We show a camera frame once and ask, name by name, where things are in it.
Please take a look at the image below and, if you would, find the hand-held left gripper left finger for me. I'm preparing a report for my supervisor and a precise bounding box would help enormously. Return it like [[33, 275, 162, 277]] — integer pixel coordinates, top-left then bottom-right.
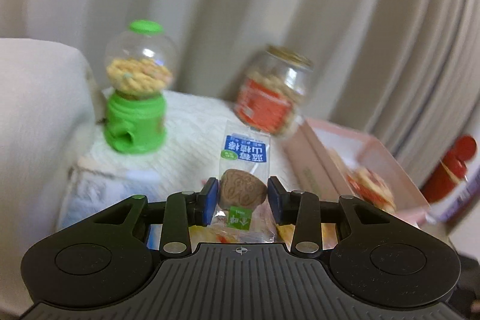
[[91, 178, 220, 256]]

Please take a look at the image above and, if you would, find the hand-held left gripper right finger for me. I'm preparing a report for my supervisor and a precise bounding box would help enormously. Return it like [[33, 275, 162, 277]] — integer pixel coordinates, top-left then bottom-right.
[[267, 176, 392, 258]]

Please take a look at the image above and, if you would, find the yellow bread packet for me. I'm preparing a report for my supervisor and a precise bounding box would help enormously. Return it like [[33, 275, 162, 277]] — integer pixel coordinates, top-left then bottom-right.
[[148, 223, 338, 251]]

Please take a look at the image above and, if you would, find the clear brown cookie packet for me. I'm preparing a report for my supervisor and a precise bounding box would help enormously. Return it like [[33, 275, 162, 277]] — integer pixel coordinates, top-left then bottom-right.
[[208, 119, 276, 244]]

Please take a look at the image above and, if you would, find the pink cardboard box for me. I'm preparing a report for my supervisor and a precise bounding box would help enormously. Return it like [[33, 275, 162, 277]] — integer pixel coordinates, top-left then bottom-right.
[[283, 118, 432, 227]]

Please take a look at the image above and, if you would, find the glass peanut jar gold lid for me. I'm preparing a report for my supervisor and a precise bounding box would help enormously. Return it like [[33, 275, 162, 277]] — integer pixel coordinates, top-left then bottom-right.
[[233, 46, 315, 137]]

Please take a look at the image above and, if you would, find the green gumball machine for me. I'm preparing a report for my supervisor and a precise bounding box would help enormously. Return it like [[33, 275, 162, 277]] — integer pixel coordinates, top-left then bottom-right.
[[102, 20, 177, 155]]

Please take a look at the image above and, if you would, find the red container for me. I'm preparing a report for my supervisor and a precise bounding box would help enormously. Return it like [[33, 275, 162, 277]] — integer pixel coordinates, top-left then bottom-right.
[[420, 134, 479, 204]]

